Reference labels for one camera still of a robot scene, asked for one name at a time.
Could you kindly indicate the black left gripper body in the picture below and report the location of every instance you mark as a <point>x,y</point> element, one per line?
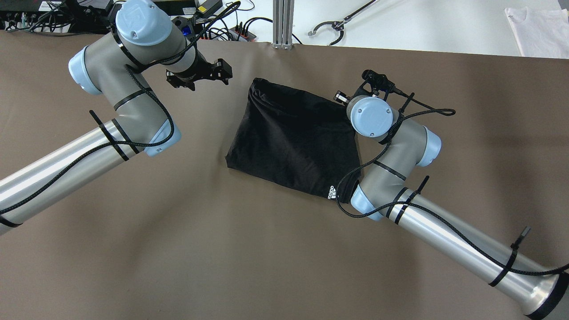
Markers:
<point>198,70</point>

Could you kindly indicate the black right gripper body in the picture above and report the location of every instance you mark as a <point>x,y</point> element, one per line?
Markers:
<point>341,97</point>

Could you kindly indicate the black printed t-shirt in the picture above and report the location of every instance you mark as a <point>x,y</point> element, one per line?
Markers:
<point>298,140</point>

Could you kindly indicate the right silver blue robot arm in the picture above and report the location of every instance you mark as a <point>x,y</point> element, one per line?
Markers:
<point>503,166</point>

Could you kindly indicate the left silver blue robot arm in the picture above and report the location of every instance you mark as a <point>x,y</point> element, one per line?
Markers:
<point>142,36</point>

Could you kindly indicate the red black power strip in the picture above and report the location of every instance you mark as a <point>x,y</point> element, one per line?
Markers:
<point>231,35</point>

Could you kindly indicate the metal reacher grabber tool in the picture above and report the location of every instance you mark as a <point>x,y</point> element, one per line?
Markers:
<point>339,25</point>

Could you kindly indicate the white folded t-shirt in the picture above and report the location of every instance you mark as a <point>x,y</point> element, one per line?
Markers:
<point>540,33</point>

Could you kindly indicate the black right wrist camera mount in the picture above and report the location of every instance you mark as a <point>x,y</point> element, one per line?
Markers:
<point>374,83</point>

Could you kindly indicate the aluminium frame post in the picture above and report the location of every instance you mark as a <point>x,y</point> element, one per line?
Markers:
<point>282,24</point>

